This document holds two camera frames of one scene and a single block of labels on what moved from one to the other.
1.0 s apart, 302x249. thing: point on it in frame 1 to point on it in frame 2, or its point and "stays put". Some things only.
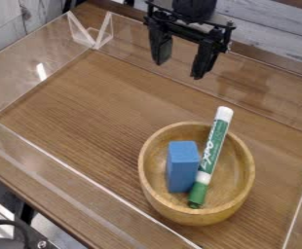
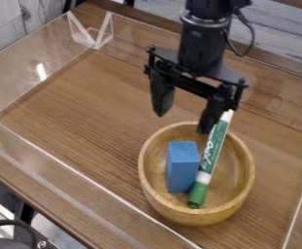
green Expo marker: [198, 193] stays put
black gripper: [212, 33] to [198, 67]
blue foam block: [180, 164] stays put
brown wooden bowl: [231, 182] stays put
